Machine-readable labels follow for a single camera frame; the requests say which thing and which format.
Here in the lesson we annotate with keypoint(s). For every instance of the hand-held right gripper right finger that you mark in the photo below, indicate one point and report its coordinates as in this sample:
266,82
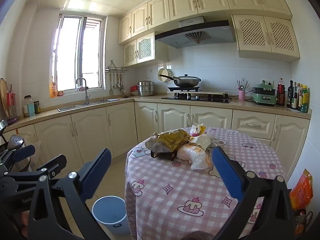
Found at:
227,172

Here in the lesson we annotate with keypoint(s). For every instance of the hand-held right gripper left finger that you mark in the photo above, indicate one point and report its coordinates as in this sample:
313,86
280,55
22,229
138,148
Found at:
96,172

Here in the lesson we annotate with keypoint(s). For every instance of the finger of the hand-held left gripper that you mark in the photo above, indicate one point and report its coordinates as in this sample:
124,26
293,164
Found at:
23,152
56,163

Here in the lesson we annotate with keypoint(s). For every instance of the white orange-print plastic bag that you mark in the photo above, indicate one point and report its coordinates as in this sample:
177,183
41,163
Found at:
192,155

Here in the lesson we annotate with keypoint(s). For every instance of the blue plastic bin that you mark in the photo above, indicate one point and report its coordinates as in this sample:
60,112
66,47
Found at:
107,210

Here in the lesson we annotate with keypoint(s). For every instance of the plain white plastic bag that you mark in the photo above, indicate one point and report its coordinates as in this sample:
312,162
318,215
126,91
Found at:
202,141

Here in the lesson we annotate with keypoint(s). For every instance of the grey clear snack bag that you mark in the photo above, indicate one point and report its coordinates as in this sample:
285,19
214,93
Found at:
152,143

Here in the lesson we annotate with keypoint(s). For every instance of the gold snack bag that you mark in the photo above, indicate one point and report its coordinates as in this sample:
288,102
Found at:
172,138

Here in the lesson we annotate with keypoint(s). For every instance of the dark snack wrapper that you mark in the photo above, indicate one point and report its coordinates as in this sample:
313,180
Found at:
162,155

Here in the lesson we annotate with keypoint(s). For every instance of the person's left hand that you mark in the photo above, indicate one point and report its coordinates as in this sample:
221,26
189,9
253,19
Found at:
25,217

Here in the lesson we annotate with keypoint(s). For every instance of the hanging clear plastic bag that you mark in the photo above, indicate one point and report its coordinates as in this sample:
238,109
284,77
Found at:
35,150

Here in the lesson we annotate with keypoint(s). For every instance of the stainless steel bin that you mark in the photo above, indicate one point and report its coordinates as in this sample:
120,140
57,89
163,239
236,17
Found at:
15,142

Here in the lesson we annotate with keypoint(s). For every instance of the teal box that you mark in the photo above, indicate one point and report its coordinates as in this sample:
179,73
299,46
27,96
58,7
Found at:
31,110

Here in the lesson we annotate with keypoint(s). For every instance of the cream base cabinets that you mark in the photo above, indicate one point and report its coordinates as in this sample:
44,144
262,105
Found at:
100,127

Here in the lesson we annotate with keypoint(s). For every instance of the glass jar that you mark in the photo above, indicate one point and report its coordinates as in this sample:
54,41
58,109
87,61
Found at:
27,100

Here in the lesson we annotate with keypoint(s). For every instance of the pink checked tablecloth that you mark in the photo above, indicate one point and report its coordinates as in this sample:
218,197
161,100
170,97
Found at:
175,180

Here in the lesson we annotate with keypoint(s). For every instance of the wooden cutting board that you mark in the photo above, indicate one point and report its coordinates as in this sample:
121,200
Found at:
3,95

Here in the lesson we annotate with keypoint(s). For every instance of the steel sink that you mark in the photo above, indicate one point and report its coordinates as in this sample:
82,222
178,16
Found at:
82,106

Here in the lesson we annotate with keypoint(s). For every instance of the orange bottle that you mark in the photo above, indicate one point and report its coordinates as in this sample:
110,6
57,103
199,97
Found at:
53,90

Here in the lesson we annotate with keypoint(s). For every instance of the small orange box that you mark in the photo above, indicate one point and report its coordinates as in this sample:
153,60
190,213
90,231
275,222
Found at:
60,93

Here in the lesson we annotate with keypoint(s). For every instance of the orange packet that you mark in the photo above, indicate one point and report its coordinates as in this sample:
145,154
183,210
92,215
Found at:
301,192

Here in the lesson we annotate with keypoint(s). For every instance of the pink utensil cup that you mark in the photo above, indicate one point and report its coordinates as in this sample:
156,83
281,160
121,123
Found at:
241,95

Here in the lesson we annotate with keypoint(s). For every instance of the black gas stove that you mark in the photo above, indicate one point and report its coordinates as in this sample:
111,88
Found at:
197,99

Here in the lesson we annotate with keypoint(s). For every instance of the steel faucet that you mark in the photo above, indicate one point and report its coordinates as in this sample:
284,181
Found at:
86,90

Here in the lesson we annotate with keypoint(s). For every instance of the green electric pot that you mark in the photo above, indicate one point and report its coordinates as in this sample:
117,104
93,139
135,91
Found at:
263,98

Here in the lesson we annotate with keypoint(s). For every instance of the hanging spatula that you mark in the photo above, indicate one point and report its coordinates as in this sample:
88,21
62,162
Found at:
111,90

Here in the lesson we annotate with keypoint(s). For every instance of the hanging skimmer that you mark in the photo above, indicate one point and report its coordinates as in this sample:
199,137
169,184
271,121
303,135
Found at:
122,88

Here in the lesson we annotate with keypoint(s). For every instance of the bundle of chopsticks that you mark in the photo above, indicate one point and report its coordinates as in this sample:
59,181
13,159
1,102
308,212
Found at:
242,85

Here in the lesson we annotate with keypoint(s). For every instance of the dark red packet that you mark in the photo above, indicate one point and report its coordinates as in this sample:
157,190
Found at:
301,221

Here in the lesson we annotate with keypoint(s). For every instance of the hanging ladle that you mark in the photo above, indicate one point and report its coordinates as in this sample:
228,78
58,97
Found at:
115,85

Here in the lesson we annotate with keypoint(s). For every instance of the red box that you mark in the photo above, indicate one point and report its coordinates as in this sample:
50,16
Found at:
133,88

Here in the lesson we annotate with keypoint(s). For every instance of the red-label sauce bottle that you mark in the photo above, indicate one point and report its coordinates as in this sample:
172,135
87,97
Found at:
281,93

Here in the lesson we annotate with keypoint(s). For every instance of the steel steamer pot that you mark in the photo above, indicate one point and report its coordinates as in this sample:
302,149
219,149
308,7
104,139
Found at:
146,88

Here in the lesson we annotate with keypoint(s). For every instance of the dark glass bottle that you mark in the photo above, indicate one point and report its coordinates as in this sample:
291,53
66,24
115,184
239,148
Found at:
295,98
290,97

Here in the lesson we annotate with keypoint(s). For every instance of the wok with lid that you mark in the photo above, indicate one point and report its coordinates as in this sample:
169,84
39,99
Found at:
186,81

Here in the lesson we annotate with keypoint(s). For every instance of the green bottle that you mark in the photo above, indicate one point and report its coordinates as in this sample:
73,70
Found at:
304,101

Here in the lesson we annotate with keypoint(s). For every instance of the window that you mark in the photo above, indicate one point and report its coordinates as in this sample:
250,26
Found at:
70,55

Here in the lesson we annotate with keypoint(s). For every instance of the cream round strainer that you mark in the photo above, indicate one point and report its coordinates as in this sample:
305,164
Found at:
163,77

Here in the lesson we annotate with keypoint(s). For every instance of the grey range hood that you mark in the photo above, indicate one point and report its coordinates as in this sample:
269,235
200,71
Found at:
195,36

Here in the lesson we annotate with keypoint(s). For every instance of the large lattice door cabinet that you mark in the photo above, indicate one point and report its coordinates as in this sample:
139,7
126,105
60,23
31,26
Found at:
265,36

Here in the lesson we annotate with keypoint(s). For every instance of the cream upper cabinets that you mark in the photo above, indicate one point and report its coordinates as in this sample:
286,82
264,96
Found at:
200,2

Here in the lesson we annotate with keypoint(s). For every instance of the wall socket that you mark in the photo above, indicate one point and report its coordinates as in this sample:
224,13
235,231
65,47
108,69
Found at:
267,82

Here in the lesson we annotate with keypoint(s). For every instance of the wall utensil rack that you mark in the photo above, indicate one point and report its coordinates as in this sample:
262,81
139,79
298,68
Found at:
117,69

